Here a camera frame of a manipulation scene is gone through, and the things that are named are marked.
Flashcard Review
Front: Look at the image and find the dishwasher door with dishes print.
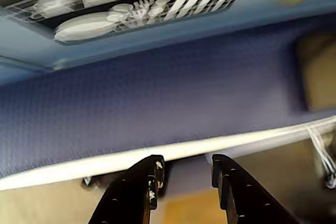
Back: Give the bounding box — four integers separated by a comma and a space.
0, 0, 266, 78

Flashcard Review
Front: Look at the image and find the thin servo wire bundle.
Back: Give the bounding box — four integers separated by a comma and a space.
306, 125, 336, 189

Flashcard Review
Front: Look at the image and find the blue textured floor mat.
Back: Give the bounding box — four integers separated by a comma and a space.
0, 22, 336, 180

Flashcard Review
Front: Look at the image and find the light blue toy kitchen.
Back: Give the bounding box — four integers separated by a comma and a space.
0, 0, 336, 86

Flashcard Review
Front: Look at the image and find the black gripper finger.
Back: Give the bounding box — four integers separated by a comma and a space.
211, 154, 300, 224
90, 154, 165, 224

